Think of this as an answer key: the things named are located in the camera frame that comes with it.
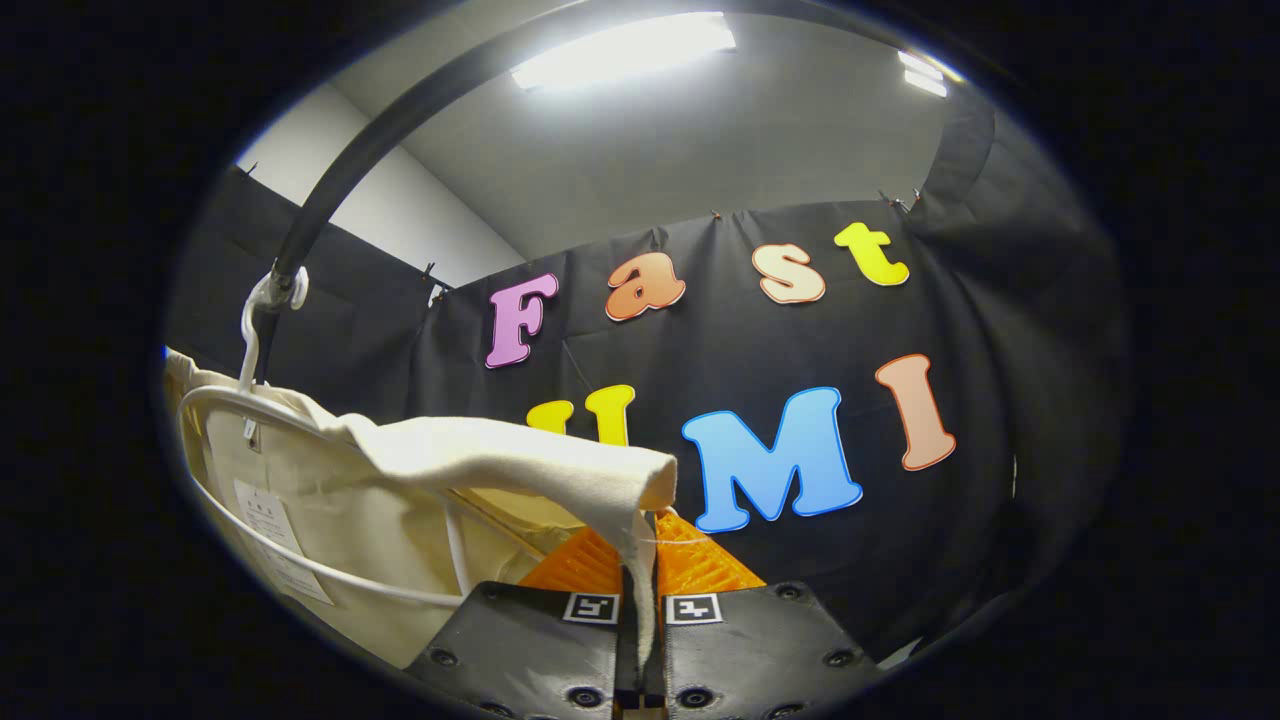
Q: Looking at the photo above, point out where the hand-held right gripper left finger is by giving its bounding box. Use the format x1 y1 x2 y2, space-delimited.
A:
405 525 642 720

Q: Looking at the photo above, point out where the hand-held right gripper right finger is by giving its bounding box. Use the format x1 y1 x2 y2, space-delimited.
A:
641 510 881 720

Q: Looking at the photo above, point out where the cream long-sleeved shirt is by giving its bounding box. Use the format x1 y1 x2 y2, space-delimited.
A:
163 345 679 681

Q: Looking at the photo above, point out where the white plastic hanger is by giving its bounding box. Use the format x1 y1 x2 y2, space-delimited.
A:
178 266 561 608

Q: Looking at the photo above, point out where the black metal clothes rack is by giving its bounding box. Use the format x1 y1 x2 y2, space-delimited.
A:
255 0 721 386

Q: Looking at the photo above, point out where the black backdrop cloth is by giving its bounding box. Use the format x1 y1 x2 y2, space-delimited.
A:
165 85 1131 661

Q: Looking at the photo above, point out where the ceiling light panel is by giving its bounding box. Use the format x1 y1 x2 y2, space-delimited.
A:
897 50 951 99

